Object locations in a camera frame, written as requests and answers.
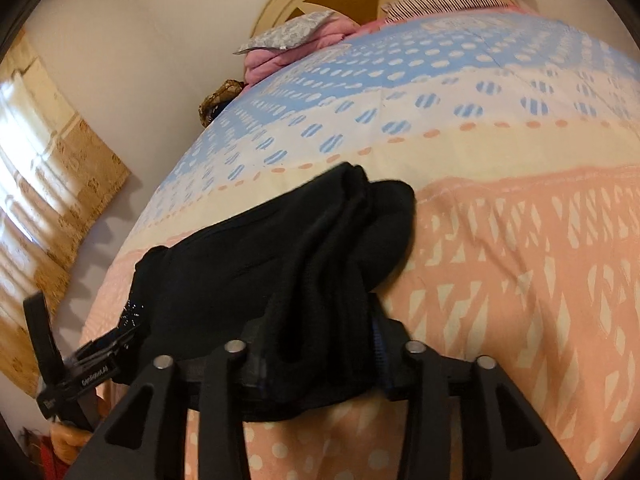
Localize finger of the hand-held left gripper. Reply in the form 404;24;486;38
65;327;137;378

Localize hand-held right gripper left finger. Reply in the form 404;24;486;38
65;340;253;480

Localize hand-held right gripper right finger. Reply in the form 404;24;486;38
371;305;583;480

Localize black pants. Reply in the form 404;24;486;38
117;161;418;423

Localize person's left hand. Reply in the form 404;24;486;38
50;420;101;458

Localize beige floral curtain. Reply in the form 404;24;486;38
0;35;132;396

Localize bed with dotted bedsheet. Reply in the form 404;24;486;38
82;7;640;480

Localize folded pink blanket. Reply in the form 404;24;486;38
243;15;383;86

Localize grey floral pillow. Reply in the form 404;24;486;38
235;10;337;56

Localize striped pillow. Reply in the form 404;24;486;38
382;0;518;23

